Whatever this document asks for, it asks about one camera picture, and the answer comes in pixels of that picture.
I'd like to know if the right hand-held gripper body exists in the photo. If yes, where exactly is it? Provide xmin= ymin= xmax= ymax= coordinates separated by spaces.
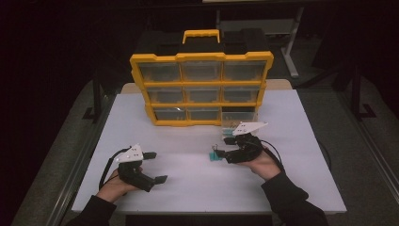
xmin=224 ymin=121 xmax=269 ymax=165

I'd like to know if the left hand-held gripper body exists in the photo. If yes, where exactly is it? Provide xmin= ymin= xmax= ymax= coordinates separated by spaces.
xmin=115 ymin=143 xmax=156 ymax=193

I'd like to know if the blue binder clip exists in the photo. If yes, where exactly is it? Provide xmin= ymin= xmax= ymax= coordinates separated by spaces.
xmin=209 ymin=143 xmax=224 ymax=162

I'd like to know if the clear plastic drawer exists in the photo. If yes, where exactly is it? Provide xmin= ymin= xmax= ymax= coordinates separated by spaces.
xmin=220 ymin=111 xmax=260 ymax=137

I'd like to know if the person's left hand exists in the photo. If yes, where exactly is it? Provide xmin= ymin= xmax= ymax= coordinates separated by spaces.
xmin=95 ymin=166 xmax=144 ymax=203

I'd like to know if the person's right hand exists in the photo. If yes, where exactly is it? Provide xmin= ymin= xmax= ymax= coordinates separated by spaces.
xmin=245 ymin=150 xmax=282 ymax=182

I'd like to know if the group of closed clear drawers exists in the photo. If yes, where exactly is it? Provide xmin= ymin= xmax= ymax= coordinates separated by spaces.
xmin=137 ymin=60 xmax=267 ymax=121

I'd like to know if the black floor stand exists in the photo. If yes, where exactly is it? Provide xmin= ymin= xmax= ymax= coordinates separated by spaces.
xmin=82 ymin=73 xmax=106 ymax=122
xmin=332 ymin=59 xmax=378 ymax=121

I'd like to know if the yellow black drawer organizer cabinet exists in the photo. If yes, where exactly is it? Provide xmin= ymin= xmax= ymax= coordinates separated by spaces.
xmin=129 ymin=28 xmax=275 ymax=127

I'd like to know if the white metal stand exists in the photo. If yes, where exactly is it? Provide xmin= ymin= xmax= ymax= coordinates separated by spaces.
xmin=215 ymin=7 xmax=306 ymax=79

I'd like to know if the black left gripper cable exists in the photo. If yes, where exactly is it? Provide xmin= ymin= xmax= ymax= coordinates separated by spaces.
xmin=98 ymin=146 xmax=133 ymax=191

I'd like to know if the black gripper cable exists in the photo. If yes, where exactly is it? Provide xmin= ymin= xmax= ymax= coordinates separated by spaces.
xmin=98 ymin=146 xmax=133 ymax=191
xmin=259 ymin=138 xmax=285 ymax=172

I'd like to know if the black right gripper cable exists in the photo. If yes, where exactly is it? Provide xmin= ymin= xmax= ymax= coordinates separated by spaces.
xmin=259 ymin=138 xmax=285 ymax=172

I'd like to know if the metal frame rail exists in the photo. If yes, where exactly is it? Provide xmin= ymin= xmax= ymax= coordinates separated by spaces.
xmin=337 ymin=90 xmax=399 ymax=197
xmin=51 ymin=93 xmax=118 ymax=226

